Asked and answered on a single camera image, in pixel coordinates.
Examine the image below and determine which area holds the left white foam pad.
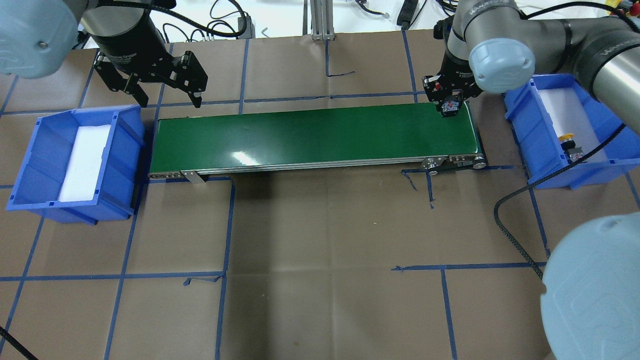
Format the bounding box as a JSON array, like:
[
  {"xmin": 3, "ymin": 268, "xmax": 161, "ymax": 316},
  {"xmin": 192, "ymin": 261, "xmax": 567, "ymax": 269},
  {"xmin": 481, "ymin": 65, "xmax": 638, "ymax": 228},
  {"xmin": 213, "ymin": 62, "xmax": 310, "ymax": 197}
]
[{"xmin": 57, "ymin": 124, "xmax": 111, "ymax": 202}]

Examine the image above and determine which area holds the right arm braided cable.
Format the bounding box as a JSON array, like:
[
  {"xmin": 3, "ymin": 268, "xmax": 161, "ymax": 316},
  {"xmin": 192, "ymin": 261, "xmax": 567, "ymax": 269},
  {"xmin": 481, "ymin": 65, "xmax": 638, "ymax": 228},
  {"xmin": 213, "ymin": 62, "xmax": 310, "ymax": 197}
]
[{"xmin": 493, "ymin": 122, "xmax": 626, "ymax": 281}]

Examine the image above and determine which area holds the right white foam pad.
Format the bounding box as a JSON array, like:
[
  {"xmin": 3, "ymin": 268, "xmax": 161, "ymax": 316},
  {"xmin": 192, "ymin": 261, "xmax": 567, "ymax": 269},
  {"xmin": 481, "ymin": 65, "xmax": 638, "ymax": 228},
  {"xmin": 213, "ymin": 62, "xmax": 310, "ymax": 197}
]
[{"xmin": 522, "ymin": 88, "xmax": 621, "ymax": 173}]

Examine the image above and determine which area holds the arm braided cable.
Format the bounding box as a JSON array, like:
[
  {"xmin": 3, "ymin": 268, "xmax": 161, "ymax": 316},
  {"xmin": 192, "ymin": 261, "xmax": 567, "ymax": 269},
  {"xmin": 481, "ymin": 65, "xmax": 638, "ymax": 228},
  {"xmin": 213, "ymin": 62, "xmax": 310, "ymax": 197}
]
[
  {"xmin": 493, "ymin": 122, "xmax": 626, "ymax": 281},
  {"xmin": 100, "ymin": 0, "xmax": 251, "ymax": 41}
]

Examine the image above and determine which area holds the yellow push button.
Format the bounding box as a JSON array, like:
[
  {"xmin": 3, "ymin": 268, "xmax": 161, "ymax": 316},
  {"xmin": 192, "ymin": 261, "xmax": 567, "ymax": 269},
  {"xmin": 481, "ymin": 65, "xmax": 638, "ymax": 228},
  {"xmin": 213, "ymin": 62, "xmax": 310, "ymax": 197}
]
[{"xmin": 558, "ymin": 133, "xmax": 585, "ymax": 165}]

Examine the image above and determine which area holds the white foam pad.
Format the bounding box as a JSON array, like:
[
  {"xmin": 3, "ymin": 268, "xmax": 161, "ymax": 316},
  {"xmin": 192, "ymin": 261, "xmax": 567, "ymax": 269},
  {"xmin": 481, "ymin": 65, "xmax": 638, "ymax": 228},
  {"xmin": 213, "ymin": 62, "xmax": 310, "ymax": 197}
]
[
  {"xmin": 522, "ymin": 88, "xmax": 621, "ymax": 173},
  {"xmin": 57, "ymin": 124, "xmax": 111, "ymax": 202}
]

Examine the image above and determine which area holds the red push button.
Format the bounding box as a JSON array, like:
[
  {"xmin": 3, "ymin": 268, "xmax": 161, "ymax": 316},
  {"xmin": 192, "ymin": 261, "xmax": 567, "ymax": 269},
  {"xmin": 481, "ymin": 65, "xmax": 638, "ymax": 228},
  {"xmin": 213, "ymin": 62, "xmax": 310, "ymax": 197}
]
[{"xmin": 439, "ymin": 95, "xmax": 462, "ymax": 117}]

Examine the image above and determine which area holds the blue plastic bin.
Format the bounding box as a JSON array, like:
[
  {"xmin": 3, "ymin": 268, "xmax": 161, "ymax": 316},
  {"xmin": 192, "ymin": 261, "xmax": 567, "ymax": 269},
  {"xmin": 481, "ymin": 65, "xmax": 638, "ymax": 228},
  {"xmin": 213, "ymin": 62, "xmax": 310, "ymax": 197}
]
[
  {"xmin": 6, "ymin": 105, "xmax": 146, "ymax": 225},
  {"xmin": 504, "ymin": 74, "xmax": 639, "ymax": 189}
]

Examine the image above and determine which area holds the right blue plastic bin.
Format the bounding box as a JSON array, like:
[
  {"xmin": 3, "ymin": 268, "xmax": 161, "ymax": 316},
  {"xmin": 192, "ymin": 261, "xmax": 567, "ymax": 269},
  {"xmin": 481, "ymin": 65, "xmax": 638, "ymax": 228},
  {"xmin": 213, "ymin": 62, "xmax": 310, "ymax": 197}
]
[{"xmin": 504, "ymin": 74, "xmax": 639, "ymax": 189}]

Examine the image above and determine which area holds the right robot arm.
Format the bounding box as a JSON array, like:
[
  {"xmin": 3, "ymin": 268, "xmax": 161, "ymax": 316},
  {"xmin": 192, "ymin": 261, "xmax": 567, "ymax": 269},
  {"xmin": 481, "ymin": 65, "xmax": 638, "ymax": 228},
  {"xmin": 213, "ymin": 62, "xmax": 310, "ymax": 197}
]
[{"xmin": 422, "ymin": 0, "xmax": 639, "ymax": 360}]

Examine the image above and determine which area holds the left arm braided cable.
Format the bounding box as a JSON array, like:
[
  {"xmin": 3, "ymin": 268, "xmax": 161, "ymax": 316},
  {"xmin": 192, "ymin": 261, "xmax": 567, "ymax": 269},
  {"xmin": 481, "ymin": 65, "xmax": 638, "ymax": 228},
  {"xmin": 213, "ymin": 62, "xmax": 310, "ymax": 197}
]
[{"xmin": 100, "ymin": 0, "xmax": 251, "ymax": 41}]

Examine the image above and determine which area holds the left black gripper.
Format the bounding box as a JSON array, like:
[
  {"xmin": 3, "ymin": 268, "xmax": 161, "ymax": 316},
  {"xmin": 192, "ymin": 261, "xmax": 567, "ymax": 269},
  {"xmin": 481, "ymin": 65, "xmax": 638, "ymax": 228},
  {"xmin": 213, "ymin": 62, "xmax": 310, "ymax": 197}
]
[{"xmin": 93, "ymin": 22, "xmax": 208, "ymax": 109}]

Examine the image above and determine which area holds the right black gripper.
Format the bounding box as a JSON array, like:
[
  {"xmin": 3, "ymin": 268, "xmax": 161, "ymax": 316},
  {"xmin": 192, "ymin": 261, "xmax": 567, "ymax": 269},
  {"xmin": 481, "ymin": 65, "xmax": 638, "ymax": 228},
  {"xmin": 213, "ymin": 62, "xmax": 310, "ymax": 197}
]
[{"xmin": 422, "ymin": 50, "xmax": 483, "ymax": 104}]

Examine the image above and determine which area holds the aluminium profile post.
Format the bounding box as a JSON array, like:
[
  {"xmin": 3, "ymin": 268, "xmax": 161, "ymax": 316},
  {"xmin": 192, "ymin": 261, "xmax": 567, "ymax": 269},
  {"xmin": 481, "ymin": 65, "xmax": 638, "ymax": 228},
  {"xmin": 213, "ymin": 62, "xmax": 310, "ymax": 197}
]
[{"xmin": 308, "ymin": 0, "xmax": 336, "ymax": 41}]

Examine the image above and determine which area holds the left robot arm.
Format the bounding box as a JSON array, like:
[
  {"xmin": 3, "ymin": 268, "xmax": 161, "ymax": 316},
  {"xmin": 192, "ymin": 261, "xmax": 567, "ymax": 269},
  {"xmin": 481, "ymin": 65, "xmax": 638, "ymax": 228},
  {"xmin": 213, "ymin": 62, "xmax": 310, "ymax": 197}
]
[{"xmin": 0, "ymin": 0, "xmax": 208, "ymax": 109}]

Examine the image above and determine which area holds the green conveyor belt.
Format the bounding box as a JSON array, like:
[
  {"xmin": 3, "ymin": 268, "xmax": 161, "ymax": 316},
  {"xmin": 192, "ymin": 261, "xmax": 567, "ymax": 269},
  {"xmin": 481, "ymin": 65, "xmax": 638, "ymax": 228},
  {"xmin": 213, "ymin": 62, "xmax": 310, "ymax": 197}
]
[{"xmin": 149, "ymin": 103, "xmax": 489, "ymax": 182}]

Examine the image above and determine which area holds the left blue plastic bin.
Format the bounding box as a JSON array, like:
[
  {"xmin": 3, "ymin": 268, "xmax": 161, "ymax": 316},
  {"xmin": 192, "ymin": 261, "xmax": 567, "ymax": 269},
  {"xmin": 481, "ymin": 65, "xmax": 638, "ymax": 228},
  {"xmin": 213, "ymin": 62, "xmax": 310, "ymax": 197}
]
[{"xmin": 6, "ymin": 105, "xmax": 146, "ymax": 225}]

